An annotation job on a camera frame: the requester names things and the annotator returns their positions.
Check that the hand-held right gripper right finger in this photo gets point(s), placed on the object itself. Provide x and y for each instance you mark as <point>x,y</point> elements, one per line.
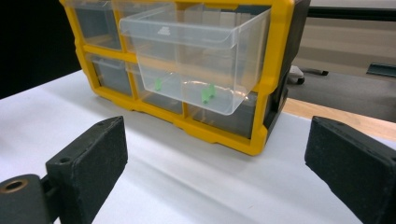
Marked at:
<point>355,168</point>

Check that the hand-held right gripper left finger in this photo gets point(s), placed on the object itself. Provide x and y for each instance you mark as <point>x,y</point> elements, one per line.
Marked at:
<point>90,168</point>

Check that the yellow and black organizer cabinet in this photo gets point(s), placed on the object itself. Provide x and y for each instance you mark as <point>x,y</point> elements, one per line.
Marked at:
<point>258,124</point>

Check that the small green plastic piece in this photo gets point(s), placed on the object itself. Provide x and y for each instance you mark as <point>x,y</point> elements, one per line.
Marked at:
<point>208,93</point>
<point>158,84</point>

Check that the pulled clear plastic drawer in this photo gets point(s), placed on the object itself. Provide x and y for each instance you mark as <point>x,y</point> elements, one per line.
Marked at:
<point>193,62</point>

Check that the small white object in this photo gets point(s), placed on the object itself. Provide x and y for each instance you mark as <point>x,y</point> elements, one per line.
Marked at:
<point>295,74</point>

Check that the set of clear cabinet bins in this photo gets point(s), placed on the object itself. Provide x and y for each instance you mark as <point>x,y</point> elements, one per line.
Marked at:
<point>102,28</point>

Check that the black curtain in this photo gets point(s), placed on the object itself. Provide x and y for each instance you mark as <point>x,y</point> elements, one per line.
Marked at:
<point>31,40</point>

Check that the black metal crossbar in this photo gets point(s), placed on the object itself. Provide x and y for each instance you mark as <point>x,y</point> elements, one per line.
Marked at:
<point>351,13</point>

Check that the dark flat bracket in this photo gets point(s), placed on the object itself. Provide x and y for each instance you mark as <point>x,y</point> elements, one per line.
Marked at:
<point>382,70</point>

